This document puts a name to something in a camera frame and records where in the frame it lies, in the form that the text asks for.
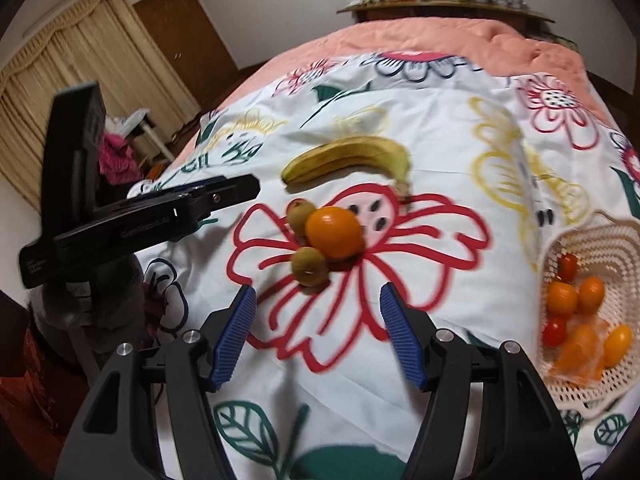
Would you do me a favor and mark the cream plastic basket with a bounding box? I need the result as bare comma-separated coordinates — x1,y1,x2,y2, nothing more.
537,212,640,421

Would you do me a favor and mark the large orange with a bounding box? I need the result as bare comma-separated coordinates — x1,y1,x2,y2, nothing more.
603,325,634,368

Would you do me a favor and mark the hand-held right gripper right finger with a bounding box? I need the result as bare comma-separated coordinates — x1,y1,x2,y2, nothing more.
379,282,583,480

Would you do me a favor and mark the white floral blanket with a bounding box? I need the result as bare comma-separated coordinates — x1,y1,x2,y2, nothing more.
125,50,640,480

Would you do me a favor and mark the orange printed plastic bag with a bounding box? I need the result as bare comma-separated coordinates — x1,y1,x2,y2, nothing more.
547,315,608,381

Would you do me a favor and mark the beige curtain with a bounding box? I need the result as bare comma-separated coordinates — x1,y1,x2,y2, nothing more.
0,0,201,211

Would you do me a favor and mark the brown wooden door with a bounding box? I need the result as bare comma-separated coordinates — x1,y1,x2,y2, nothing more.
132,0,238,111

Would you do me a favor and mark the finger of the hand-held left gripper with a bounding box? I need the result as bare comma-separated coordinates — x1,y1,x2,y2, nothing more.
107,176,228,207
192,174,262,221

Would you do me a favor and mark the yellow banana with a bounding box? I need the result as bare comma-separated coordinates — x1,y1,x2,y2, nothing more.
281,135,414,203

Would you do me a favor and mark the brown kiwi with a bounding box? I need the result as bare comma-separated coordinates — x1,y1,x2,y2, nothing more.
286,198,318,238
291,246,329,286

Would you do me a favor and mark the white side table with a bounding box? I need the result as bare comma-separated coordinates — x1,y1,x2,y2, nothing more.
107,112,176,162

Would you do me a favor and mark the dark red cloth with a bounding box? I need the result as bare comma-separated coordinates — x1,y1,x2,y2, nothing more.
0,330,88,466

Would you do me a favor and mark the pink cloth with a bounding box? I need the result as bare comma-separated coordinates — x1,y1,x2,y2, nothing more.
99,132,138,186

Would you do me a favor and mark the pink blanket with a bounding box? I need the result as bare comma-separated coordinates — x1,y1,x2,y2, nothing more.
172,17,613,161

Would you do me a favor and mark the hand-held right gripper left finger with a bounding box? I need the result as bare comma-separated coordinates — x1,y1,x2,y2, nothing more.
52,284,258,480

